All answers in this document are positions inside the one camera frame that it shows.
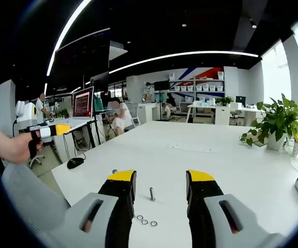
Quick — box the person's left hand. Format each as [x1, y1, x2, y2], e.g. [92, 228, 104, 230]
[0, 126, 44, 164]

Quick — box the white standing desk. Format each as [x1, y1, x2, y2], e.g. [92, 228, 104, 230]
[52, 117, 100, 164]

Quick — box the white cabinet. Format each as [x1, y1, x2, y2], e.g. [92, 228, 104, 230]
[137, 103, 154, 125]

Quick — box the white cable cover plate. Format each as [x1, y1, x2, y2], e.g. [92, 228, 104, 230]
[167, 142, 215, 153]

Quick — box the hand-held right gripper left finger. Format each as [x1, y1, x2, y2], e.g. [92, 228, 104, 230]
[39, 169, 137, 248]

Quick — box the large potted plant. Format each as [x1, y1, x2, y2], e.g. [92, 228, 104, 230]
[240, 93, 298, 151]

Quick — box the black monitor on stand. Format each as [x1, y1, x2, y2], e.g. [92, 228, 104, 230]
[154, 80, 170, 91]

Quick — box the red screen monitor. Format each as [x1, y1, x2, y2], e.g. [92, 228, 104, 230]
[72, 86, 95, 119]

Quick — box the grey mesh office chair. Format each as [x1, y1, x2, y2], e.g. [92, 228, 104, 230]
[1, 162, 72, 248]

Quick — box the white office desk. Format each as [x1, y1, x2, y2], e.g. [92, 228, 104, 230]
[186, 103, 231, 126]

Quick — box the row of white storage bins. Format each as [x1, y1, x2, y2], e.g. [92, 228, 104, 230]
[168, 71, 225, 103]

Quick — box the black computer mouse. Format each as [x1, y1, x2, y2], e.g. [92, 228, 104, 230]
[66, 157, 85, 170]

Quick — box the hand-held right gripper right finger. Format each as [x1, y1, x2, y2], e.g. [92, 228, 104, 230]
[186, 169, 289, 248]

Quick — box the metal storage shelf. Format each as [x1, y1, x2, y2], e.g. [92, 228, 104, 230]
[168, 74, 226, 121]

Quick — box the small potted plant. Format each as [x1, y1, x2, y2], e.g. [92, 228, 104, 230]
[215, 96, 234, 106]

